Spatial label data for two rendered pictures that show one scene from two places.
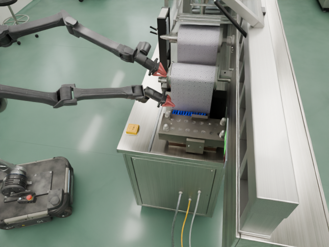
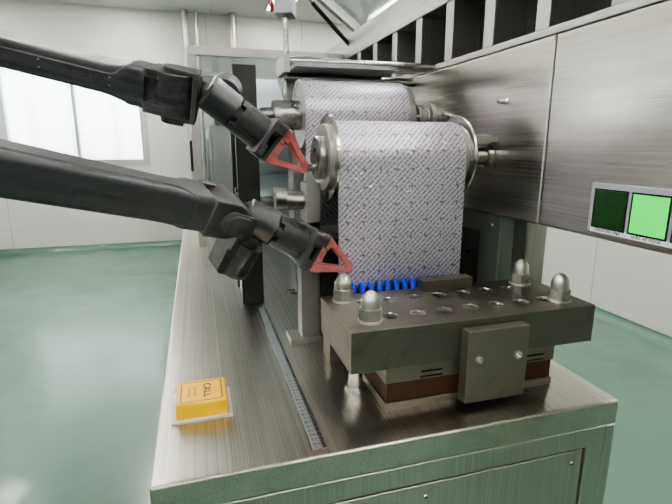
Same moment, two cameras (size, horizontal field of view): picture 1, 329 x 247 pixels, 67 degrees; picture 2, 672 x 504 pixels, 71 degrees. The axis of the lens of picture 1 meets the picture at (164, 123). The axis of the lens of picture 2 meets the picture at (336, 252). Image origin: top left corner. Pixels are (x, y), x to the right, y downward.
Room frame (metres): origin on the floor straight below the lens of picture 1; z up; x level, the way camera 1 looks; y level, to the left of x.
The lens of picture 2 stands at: (0.42, 0.34, 1.27)
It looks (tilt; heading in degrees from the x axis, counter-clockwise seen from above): 13 degrees down; 330
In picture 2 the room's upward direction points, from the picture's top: straight up
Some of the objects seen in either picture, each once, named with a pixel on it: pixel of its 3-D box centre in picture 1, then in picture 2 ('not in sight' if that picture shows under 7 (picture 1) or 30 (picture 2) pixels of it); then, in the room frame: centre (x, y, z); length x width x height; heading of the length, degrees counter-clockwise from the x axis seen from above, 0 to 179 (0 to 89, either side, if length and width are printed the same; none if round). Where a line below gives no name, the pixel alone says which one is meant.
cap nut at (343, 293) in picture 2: (167, 114); (343, 287); (1.03, -0.02, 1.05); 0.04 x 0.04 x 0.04
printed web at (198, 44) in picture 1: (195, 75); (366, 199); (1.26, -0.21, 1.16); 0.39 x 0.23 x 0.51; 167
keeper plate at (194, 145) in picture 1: (195, 146); (494, 362); (0.85, -0.17, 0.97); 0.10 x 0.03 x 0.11; 77
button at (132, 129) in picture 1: (132, 129); (201, 397); (1.05, 0.21, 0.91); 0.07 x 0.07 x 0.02; 77
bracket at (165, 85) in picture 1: (167, 95); (301, 263); (1.20, -0.03, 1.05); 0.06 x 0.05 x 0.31; 77
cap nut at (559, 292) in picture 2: (223, 133); (559, 286); (0.86, -0.32, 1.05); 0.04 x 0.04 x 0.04
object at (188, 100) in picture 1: (190, 101); (402, 239); (1.07, -0.16, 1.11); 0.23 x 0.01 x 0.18; 77
